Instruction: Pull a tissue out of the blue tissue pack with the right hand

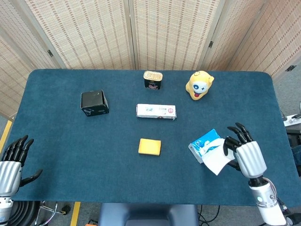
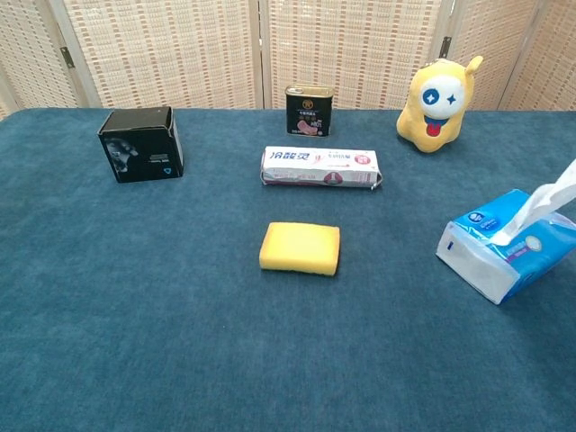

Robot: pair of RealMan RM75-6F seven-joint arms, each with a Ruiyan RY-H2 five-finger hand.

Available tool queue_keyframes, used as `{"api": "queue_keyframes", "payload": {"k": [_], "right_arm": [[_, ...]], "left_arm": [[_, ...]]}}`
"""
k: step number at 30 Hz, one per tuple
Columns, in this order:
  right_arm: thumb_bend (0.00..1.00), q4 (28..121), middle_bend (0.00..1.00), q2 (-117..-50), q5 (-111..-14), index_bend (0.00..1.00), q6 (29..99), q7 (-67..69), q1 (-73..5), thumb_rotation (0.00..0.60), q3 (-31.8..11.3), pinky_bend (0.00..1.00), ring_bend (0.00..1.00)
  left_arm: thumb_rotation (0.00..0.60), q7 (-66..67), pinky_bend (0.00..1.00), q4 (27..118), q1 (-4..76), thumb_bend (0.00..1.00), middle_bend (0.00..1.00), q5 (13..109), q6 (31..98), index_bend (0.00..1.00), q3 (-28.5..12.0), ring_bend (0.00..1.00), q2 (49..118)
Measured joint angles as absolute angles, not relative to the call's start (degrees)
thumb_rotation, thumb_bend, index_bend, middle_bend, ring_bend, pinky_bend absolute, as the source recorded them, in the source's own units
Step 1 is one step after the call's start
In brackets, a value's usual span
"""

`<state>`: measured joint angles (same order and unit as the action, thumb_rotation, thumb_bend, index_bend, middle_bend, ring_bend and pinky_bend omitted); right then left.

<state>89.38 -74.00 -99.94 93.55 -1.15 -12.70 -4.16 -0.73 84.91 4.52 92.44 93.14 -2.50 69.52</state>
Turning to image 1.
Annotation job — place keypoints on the white tissue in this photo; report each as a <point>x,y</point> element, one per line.
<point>217,159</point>

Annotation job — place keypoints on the woven folding screen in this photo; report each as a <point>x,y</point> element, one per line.
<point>150,33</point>

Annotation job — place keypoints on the black cube box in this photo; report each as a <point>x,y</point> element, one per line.
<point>94,103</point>

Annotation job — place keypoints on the blue tissue pack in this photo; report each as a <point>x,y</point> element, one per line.
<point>203,144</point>

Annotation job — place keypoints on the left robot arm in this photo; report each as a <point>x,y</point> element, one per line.
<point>4,208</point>

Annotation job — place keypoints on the chrome stool base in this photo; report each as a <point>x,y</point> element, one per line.
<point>48,212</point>

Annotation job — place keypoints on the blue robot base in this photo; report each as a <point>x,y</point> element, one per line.
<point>147,214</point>

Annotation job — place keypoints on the white rectangular package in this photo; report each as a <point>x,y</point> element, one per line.
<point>155,111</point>

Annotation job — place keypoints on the white power strip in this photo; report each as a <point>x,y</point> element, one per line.
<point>292,119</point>

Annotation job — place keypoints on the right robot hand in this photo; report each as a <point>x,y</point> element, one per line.
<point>250,159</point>

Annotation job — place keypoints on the black tin can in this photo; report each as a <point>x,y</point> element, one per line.
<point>153,80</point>

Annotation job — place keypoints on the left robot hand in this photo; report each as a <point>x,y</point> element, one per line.
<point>9,169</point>

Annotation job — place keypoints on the yellow cartoon toy figure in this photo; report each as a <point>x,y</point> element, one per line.
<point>199,86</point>

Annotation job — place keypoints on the blue table cloth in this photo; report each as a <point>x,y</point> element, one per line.
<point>117,146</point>

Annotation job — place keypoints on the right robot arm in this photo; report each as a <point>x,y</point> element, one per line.
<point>266,200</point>

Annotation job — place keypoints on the yellow sponge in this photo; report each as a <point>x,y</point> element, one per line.
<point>149,147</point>

